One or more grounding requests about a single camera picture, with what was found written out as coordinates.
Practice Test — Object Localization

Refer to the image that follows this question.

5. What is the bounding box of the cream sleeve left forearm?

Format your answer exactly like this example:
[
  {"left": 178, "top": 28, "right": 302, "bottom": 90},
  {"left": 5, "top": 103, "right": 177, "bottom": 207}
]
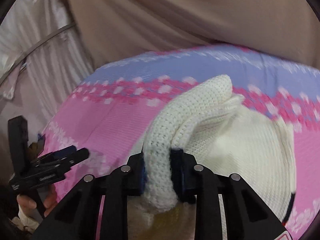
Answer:
[{"left": 10, "top": 205, "right": 39, "bottom": 233}]

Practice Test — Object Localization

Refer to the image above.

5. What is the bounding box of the beige fabric curtain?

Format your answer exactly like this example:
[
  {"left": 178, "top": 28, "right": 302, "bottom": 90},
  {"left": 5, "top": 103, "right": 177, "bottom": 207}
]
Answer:
[{"left": 0, "top": 0, "right": 320, "bottom": 181}]

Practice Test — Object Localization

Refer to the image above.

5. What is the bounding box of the grey striped curtain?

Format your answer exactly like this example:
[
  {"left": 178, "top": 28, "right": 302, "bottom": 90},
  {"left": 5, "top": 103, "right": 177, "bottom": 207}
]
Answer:
[{"left": 1, "top": 0, "right": 93, "bottom": 138}]

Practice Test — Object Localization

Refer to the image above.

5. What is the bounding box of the red white navy knit sweater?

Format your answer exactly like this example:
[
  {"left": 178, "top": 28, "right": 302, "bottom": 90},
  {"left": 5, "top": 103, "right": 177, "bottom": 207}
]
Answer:
[{"left": 128, "top": 75, "right": 296, "bottom": 229}]

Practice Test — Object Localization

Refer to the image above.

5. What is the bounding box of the person's left hand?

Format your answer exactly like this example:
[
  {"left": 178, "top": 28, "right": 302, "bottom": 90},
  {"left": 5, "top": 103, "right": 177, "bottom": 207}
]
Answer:
[{"left": 17, "top": 184, "right": 58, "bottom": 218}]

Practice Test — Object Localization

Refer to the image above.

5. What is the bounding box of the pink blue floral bedsheet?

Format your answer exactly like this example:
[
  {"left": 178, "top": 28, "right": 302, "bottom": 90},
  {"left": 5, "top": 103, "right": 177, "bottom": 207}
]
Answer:
[{"left": 44, "top": 45, "right": 319, "bottom": 239}]

